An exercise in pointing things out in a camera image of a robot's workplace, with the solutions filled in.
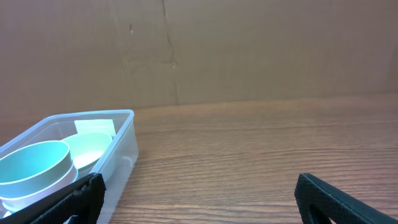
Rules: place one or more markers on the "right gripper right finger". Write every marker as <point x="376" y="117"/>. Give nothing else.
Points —
<point x="321" y="203"/>

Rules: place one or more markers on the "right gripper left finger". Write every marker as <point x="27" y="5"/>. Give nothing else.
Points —
<point x="79" y="202"/>

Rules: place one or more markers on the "light blue bowl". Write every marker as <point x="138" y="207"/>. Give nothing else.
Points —
<point x="87" y="148"/>

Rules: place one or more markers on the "green plastic cup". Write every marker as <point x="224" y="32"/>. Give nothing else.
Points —
<point x="34" y="167"/>

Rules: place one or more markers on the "pink plastic cup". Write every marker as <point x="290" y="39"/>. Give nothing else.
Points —
<point x="18" y="203"/>

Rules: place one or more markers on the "clear plastic container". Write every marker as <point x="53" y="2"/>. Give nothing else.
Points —
<point x="116" y="162"/>

